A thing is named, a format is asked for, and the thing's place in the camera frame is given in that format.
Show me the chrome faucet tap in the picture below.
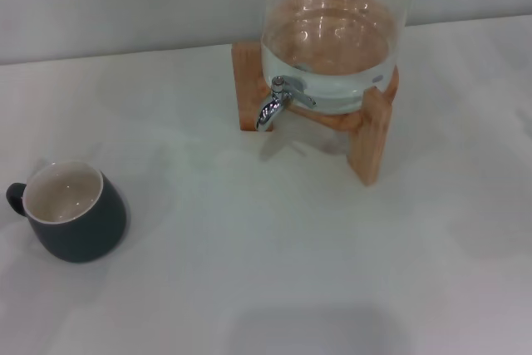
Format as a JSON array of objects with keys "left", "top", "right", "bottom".
[{"left": 255, "top": 75, "right": 318, "bottom": 131}]

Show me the glass water dispenser jar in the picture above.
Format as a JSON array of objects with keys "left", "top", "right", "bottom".
[{"left": 259, "top": 0, "right": 411, "bottom": 116}]

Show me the wooden dispenser stand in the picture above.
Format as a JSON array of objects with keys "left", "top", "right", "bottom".
[{"left": 231, "top": 41, "right": 400, "bottom": 187}]

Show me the black ceramic cup white inside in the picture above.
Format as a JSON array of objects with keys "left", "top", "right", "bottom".
[{"left": 5, "top": 159, "right": 129, "bottom": 264}]

